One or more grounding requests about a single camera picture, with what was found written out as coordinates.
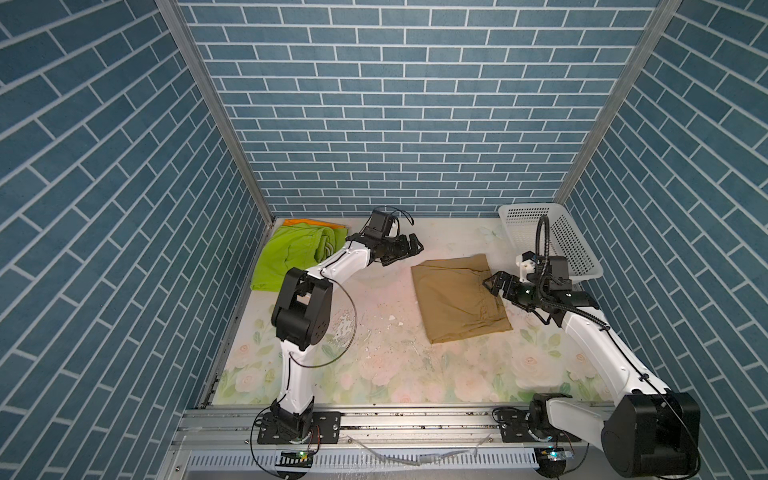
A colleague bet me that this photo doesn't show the aluminium front rail frame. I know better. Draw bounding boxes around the aluminium front rail frame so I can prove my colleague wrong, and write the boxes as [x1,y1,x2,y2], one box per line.
[159,404,606,479]

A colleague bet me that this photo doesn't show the orange shorts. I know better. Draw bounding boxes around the orange shorts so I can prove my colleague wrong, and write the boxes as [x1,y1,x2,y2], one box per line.
[282,218,347,229]

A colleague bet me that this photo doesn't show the neon green shorts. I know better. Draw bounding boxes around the neon green shorts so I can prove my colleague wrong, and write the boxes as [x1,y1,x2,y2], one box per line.
[251,224,348,292]

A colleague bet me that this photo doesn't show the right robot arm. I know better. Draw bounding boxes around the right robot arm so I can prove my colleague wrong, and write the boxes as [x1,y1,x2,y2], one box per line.
[483,271,701,479]

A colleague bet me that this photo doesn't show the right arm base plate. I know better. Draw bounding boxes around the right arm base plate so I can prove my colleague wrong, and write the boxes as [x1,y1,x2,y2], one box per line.
[491,406,581,443]

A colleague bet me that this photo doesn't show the white plastic laundry basket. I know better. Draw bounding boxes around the white plastic laundry basket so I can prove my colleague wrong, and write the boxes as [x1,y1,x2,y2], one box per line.
[498,203,604,283]

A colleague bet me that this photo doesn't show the aluminium corner post right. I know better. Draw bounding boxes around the aluminium corner post right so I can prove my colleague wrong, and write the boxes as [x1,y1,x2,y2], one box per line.
[554,0,682,205]

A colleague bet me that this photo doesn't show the aluminium corner post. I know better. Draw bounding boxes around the aluminium corner post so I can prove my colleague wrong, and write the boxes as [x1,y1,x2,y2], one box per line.
[156,0,275,226]
[554,0,682,205]

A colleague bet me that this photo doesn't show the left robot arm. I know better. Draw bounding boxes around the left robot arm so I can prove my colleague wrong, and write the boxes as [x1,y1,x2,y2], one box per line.
[270,233,423,439]

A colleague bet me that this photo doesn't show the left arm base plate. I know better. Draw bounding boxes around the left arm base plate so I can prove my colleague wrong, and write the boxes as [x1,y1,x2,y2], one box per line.
[257,411,342,446]

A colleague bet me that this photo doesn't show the aluminium corner post left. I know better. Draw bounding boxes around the aluminium corner post left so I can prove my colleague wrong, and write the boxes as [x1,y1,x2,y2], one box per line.
[156,0,275,226]

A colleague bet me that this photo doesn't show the tan brown shorts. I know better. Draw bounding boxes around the tan brown shorts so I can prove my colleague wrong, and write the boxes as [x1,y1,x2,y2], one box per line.
[411,254,511,344]

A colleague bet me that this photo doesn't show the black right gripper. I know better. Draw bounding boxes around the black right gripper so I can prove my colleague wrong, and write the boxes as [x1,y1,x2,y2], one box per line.
[483,269,547,311]

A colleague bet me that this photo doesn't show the black corrugated cable right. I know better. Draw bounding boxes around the black corrugated cable right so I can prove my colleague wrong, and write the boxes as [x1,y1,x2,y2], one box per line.
[535,214,601,319]

